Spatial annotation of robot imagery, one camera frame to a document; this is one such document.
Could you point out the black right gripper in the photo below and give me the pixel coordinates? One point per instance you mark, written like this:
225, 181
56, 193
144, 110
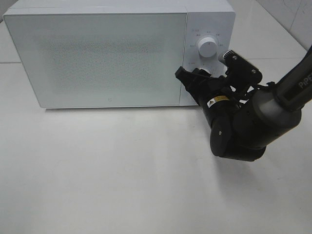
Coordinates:
214, 95

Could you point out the white microwave knob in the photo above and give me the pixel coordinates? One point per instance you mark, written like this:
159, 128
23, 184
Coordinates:
207, 46
207, 70

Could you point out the white microwave door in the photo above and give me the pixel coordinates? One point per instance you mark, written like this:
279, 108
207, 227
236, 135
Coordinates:
84, 61

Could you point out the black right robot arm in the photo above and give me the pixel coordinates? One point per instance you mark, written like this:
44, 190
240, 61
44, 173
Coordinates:
243, 115

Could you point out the white microwave oven body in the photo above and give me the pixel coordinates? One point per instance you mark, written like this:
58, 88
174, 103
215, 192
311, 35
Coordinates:
117, 53

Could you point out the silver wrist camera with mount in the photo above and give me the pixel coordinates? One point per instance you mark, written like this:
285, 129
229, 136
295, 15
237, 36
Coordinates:
239, 70

